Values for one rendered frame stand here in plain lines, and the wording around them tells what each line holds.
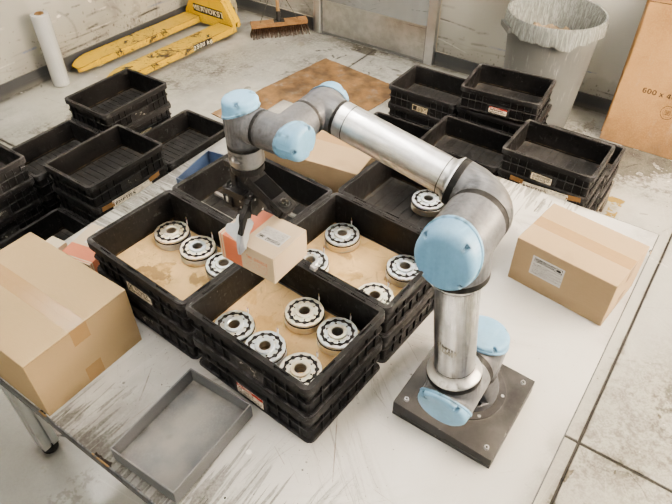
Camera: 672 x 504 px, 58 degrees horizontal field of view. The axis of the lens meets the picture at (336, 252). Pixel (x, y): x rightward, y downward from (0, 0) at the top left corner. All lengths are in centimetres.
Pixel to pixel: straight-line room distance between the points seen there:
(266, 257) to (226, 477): 52
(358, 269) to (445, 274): 70
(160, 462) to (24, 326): 47
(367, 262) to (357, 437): 50
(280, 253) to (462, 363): 45
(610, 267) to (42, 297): 151
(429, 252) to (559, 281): 88
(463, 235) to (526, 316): 87
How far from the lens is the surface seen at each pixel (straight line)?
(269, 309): 163
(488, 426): 156
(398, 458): 153
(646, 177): 391
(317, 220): 179
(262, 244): 137
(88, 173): 288
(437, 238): 102
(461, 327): 117
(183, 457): 156
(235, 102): 121
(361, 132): 120
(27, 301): 173
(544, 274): 188
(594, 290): 184
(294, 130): 115
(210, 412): 161
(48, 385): 166
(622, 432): 260
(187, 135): 323
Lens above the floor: 203
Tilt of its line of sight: 42 degrees down
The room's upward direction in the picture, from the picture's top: straight up
